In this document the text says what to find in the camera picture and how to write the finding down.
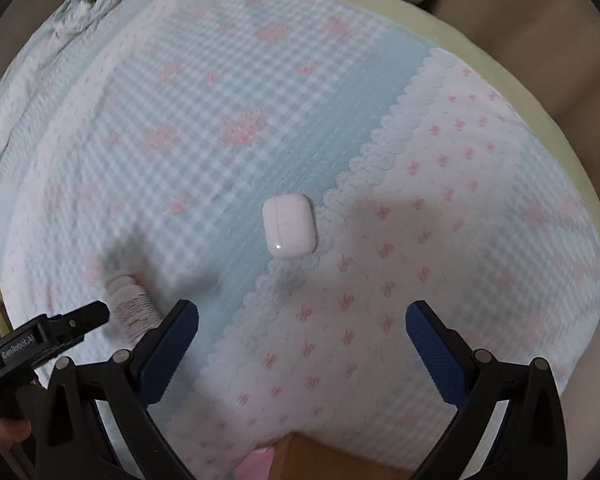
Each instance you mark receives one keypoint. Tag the light blue checked blanket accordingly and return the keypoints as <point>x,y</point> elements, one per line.
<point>230,110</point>

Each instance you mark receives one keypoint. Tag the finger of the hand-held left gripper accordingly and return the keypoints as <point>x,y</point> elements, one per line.
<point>87,317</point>

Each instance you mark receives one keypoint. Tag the white earbuds case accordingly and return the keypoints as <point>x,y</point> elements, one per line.
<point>288,227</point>

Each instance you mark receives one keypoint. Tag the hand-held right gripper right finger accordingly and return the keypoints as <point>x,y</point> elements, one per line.
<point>432,355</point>

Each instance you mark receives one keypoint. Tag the pink patterned cardboard box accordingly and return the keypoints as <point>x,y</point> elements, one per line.
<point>305,462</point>

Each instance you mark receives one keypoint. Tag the person's left hand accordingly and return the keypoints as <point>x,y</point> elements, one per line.
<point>12,442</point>

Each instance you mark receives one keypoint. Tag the white plastic bottle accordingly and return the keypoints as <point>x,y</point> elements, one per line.
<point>132,305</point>

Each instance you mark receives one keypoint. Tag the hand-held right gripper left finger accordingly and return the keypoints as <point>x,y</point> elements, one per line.
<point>172,350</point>

